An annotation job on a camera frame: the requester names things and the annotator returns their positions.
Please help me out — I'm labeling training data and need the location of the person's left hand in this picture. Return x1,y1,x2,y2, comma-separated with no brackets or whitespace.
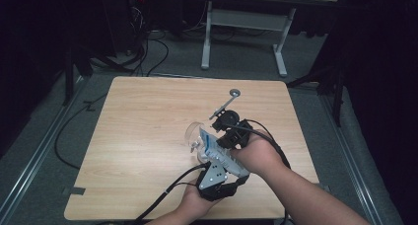
181,186,225,218

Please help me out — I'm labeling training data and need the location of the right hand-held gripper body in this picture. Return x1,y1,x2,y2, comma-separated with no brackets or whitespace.
208,96,254,150

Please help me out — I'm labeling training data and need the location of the black stand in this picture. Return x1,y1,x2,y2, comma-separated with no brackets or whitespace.
61,43,94,107
285,62,350,128

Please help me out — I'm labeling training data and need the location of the person's right hand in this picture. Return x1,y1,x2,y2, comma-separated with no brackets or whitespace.
229,129,288,179

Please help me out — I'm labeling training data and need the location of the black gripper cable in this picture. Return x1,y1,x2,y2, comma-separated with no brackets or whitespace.
132,162,212,225
226,118,294,225

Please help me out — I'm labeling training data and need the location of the clear jar with hinged lid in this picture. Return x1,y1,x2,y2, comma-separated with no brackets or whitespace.
184,120,216,165

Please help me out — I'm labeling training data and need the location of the black floor cable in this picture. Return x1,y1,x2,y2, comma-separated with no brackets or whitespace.
53,92,109,171
145,37,171,78

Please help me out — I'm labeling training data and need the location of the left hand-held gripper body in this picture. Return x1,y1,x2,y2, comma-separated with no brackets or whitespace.
195,162,236,202

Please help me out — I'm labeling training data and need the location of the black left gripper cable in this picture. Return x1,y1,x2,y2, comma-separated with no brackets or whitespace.
132,162,212,225

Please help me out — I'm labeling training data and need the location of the dark computer tower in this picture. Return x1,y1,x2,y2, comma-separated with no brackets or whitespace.
102,0,150,55

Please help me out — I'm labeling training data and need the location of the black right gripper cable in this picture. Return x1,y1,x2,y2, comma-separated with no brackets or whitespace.
226,118,294,225

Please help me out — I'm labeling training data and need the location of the white and blue bag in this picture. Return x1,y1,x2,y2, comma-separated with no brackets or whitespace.
198,125,251,179

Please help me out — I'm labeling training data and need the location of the metal floor rail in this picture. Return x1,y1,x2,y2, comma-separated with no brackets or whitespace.
319,93,385,225
0,75,88,219

